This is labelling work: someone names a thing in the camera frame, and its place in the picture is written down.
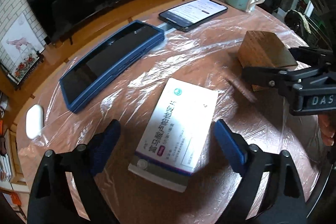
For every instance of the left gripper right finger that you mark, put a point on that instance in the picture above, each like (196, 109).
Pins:
(269, 191)

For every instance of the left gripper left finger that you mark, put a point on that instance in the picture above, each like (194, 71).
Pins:
(50, 197)

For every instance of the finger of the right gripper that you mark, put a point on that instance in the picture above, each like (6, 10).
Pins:
(277, 78)
(311, 54)

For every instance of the brown wooden box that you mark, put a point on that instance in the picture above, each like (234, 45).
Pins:
(265, 49)

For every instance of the white medicine box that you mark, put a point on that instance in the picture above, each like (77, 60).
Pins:
(175, 135)

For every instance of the person right hand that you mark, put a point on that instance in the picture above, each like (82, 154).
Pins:
(327, 129)

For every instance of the clear plastic table cover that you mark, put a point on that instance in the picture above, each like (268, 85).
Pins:
(207, 57)

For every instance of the white earbuds case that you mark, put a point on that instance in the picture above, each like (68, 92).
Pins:
(34, 121)

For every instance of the black smartphone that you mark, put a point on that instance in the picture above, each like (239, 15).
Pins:
(189, 15)

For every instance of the framed deer painting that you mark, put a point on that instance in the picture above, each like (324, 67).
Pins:
(21, 51)

